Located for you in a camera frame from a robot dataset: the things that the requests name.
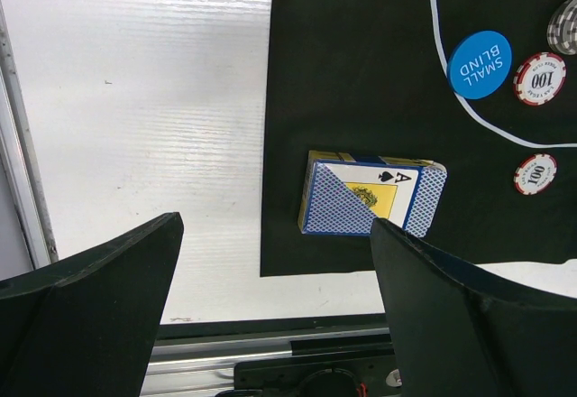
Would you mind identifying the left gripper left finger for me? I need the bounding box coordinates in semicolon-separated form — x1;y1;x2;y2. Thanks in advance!
1;212;184;396

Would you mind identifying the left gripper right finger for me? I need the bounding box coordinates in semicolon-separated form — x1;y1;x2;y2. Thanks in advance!
370;219;576;396

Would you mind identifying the blue playing card deck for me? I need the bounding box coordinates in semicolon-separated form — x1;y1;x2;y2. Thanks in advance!
298;151;448;238

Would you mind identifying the single red 100 chip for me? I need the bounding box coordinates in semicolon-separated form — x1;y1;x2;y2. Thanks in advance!
513;52;566;106

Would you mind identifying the blue blind button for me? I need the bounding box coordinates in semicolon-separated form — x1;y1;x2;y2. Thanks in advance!
447;30;512;100

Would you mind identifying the grey poker chip stack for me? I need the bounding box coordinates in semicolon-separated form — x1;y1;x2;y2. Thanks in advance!
546;0;576;55

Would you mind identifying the white table board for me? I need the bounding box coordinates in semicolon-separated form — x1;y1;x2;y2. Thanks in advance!
1;0;576;324

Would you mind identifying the black poker felt mat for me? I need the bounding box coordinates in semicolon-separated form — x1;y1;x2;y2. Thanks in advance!
261;0;576;276

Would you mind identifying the aluminium mounting rail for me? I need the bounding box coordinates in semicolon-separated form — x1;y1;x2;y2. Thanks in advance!
141;325;401;396

